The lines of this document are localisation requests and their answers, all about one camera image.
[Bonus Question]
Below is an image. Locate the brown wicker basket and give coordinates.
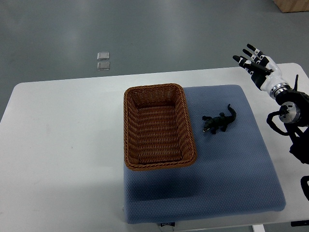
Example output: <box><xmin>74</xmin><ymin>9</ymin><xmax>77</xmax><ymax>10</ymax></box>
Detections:
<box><xmin>124</xmin><ymin>83</ymin><xmax>197</xmax><ymax>171</ymax></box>

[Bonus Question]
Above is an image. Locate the dark toy crocodile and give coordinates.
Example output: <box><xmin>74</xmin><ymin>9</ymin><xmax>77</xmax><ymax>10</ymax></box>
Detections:
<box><xmin>202</xmin><ymin>104</ymin><xmax>237</xmax><ymax>134</ymax></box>

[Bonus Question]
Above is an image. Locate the floor socket plate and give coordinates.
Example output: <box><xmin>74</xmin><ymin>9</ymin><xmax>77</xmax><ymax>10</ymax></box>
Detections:
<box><xmin>97</xmin><ymin>52</ymin><xmax>110</xmax><ymax>60</ymax></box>
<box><xmin>97</xmin><ymin>61</ymin><xmax>110</xmax><ymax>71</ymax></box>

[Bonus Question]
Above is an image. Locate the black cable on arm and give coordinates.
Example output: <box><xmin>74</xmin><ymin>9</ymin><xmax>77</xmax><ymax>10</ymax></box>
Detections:
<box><xmin>266</xmin><ymin>111</ymin><xmax>293</xmax><ymax>136</ymax></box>

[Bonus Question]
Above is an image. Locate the black table control panel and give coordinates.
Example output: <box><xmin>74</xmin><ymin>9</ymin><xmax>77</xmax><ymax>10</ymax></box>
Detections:
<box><xmin>291</xmin><ymin>220</ymin><xmax>309</xmax><ymax>227</ymax></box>

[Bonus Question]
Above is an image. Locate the upper floor socket plate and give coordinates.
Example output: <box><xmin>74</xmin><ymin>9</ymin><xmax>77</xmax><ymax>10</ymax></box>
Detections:
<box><xmin>97</xmin><ymin>52</ymin><xmax>110</xmax><ymax>60</ymax></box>

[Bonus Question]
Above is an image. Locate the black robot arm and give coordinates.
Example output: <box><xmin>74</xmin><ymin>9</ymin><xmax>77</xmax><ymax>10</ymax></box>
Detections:
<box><xmin>267</xmin><ymin>75</ymin><xmax>309</xmax><ymax>164</ymax></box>

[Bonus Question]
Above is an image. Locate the lower floor socket plate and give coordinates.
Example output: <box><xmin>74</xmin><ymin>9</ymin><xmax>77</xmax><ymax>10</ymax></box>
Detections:
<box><xmin>97</xmin><ymin>61</ymin><xmax>110</xmax><ymax>71</ymax></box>

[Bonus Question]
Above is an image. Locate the wooden box corner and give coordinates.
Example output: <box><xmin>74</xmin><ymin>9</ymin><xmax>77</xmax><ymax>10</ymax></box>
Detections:
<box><xmin>274</xmin><ymin>0</ymin><xmax>309</xmax><ymax>13</ymax></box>

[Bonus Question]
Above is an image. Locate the blue foam cushion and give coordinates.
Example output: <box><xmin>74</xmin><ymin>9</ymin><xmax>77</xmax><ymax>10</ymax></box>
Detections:
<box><xmin>124</xmin><ymin>85</ymin><xmax>286</xmax><ymax>224</ymax></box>

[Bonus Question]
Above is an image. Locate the white table leg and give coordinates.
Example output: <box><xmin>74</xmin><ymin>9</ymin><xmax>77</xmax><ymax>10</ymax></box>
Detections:
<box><xmin>252</xmin><ymin>224</ymin><xmax>265</xmax><ymax>232</ymax></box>

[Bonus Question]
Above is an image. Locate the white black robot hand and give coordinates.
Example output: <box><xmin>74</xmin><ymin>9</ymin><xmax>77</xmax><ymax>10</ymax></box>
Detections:
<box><xmin>233</xmin><ymin>44</ymin><xmax>290</xmax><ymax>99</ymax></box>

